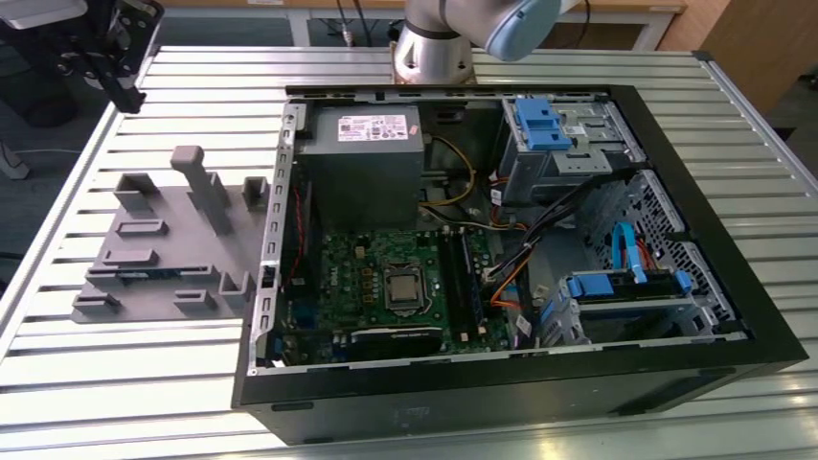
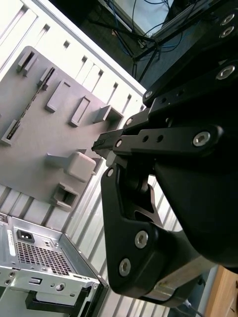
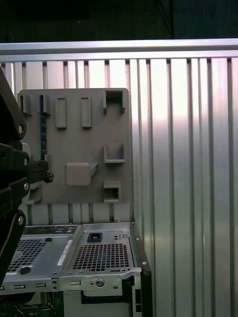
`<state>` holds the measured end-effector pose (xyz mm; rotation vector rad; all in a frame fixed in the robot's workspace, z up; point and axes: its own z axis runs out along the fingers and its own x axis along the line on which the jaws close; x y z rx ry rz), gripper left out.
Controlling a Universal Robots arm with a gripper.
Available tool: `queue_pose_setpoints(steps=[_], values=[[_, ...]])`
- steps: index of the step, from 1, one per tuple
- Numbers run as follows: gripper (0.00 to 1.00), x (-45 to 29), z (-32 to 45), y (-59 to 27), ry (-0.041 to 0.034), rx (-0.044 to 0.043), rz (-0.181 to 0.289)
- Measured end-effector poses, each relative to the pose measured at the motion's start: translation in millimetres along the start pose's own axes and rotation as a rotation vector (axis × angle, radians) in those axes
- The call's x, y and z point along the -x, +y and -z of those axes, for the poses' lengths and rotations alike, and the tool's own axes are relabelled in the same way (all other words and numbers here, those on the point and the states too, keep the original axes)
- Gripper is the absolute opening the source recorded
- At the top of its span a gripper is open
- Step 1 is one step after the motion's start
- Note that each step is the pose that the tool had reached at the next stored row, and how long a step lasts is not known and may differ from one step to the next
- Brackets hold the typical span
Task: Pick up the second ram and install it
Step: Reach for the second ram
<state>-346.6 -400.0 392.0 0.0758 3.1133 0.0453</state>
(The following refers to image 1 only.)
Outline black graphics card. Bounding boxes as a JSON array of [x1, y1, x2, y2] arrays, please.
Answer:
[[344, 325, 447, 361]]

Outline green motherboard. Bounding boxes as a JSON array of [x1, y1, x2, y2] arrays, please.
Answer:
[[280, 228, 512, 365]]

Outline black RAM slot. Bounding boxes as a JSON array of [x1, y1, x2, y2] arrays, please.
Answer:
[[453, 229, 480, 337], [439, 229, 467, 337]]

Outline black mesh waste bin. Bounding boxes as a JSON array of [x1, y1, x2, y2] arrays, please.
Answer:
[[0, 71, 82, 128]]

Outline hard disk in blue carrier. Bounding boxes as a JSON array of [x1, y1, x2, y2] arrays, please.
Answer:
[[564, 270, 692, 302]]

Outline wooden cabinet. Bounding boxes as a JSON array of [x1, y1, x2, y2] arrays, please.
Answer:
[[656, 0, 818, 121]]

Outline black cable bundle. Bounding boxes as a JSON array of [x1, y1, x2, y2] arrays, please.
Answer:
[[488, 170, 640, 284]]

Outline grey disk bay cage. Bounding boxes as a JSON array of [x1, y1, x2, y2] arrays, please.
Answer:
[[533, 275, 733, 347]]

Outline grey parts rack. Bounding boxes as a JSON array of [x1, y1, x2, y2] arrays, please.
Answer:
[[69, 145, 273, 325]]

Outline silver CPU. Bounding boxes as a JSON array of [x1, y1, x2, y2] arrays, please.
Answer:
[[385, 275, 424, 304]]

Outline orange red power wires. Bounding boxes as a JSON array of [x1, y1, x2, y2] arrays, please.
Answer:
[[489, 248, 535, 308]]

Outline blue flat data wire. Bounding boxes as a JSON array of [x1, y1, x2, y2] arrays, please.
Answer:
[[611, 222, 649, 283]]

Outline grey power supply unit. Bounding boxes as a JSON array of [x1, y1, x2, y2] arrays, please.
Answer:
[[297, 104, 428, 234]]

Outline yellow power wire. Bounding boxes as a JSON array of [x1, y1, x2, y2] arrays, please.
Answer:
[[417, 136, 477, 208]]

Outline blue drive bay latch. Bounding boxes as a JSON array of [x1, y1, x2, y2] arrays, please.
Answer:
[[512, 98, 575, 152]]

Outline white floor stand foot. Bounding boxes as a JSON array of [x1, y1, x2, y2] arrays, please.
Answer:
[[0, 138, 32, 181]]

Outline blue RAM stick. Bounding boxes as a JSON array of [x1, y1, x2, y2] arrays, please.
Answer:
[[113, 268, 212, 280]]

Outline black PC case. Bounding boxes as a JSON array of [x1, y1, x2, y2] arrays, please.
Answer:
[[228, 83, 809, 447]]

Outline grey optical drive cage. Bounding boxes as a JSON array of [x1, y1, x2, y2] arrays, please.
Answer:
[[497, 95, 647, 207]]

